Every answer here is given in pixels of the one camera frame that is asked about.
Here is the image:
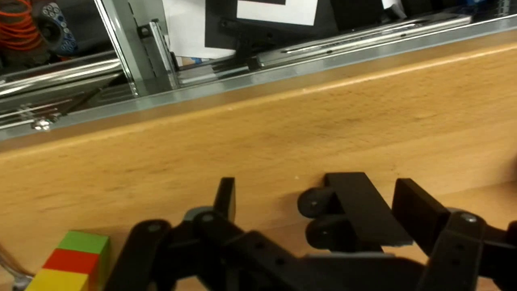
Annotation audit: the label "blue patterned object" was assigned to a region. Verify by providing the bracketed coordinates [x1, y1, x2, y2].
[33, 1, 78, 58]

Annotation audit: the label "black white checker board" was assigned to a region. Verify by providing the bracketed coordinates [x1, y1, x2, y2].
[203, 0, 337, 53]

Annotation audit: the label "green red yellow block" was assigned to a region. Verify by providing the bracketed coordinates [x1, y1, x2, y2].
[24, 229, 111, 291]

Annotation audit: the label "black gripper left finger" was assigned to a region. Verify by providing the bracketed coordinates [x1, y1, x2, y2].
[103, 176, 303, 291]

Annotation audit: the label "orange cable coil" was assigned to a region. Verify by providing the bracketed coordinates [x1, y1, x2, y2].
[0, 0, 45, 55]

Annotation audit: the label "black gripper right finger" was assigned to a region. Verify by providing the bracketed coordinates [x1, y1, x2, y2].
[390, 176, 517, 291]

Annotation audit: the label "black wheeled plastic part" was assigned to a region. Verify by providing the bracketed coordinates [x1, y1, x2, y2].
[295, 171, 414, 253]

